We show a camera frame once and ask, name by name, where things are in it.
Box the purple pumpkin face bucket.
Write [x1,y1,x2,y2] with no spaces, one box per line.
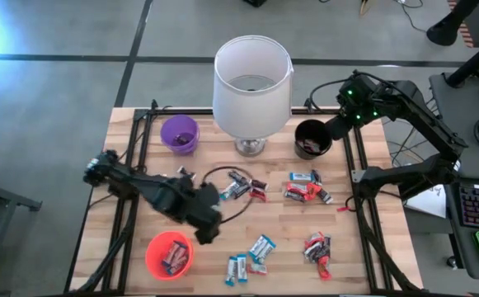
[159,114,201,157]

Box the orange pumpkin face bucket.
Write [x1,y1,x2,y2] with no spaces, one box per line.
[144,229,195,282]

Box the grey office desk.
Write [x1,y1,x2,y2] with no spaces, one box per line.
[428,72,479,182]

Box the grey metal side table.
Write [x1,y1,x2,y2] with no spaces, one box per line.
[0,164,44,297]

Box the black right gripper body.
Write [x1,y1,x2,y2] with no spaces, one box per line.
[336,73,384,125]

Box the silver lamp with white shade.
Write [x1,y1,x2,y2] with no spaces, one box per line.
[212,34,296,158]

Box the black aluminium rig frame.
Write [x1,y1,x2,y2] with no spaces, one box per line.
[63,98,424,297]

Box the white paper sheet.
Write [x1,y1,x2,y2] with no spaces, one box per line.
[405,183,448,219]

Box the black slanted pole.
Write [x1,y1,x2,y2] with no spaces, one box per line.
[444,31,479,88]

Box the black floor cable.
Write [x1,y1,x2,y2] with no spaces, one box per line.
[393,0,429,35]

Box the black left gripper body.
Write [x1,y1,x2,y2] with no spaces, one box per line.
[152,175,223,232]

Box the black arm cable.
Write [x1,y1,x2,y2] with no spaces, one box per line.
[200,165,257,226]
[307,68,372,115]

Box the black stand leg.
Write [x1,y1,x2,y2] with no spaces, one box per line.
[425,0,479,47]

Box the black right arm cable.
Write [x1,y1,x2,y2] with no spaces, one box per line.
[307,68,372,115]

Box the black plastic bucket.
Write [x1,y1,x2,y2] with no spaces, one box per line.
[294,118,334,161]

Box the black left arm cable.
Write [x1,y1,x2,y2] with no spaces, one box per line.
[200,165,257,226]

